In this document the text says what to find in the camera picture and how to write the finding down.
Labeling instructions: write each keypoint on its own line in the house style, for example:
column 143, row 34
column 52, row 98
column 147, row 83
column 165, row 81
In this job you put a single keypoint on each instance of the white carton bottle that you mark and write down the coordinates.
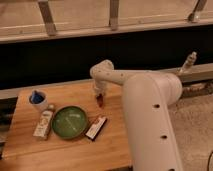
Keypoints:
column 43, row 126

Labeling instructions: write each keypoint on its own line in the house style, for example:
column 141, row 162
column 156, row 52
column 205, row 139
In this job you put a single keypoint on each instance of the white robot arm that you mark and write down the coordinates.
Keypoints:
column 146, row 96

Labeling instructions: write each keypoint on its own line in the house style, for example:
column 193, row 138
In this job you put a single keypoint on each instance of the green ceramic bowl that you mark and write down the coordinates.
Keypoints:
column 69, row 122

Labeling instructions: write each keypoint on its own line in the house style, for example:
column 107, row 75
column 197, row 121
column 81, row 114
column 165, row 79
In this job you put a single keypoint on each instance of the white cup with blue object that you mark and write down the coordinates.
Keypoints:
column 38, row 100

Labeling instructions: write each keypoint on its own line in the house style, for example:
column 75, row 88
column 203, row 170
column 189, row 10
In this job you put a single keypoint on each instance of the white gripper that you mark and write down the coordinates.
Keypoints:
column 99, row 87

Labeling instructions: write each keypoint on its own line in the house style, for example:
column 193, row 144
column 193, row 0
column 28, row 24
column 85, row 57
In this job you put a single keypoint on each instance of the small bottle on ledge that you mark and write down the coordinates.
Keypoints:
column 189, row 62

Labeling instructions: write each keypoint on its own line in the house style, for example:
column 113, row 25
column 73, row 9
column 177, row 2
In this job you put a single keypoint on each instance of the red pepper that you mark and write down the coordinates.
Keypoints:
column 100, row 100

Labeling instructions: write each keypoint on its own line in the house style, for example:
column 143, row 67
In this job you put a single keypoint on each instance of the red white snack box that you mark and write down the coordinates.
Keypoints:
column 96, row 127

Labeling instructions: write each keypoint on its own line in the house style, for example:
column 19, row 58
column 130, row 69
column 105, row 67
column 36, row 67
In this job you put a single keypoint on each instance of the metal window frame rail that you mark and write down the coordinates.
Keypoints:
column 27, row 20

